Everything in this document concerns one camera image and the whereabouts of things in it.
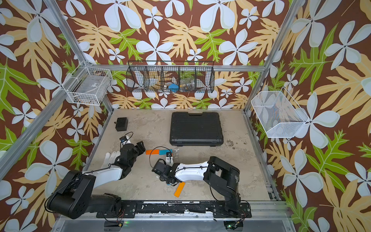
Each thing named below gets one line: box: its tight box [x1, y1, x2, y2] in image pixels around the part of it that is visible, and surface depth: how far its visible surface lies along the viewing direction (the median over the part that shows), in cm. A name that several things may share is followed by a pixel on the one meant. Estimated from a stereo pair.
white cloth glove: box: [100, 150, 121, 169], surface depth 95 cm
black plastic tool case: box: [169, 111, 224, 147], surface depth 100 cm
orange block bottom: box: [173, 181, 186, 198], surface depth 82 cm
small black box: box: [114, 116, 129, 132], surface depth 109 cm
